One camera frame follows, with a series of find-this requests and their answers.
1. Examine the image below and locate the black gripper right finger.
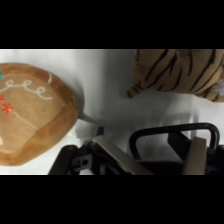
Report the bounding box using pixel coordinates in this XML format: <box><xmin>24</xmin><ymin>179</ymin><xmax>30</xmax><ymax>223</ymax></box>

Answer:
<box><xmin>181</xmin><ymin>135</ymin><xmax>224</xmax><ymax>176</ymax></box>

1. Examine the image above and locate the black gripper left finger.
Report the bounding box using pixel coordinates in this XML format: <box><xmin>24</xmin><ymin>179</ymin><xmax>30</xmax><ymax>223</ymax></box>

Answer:
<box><xmin>48</xmin><ymin>134</ymin><xmax>155</xmax><ymax>176</ymax></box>

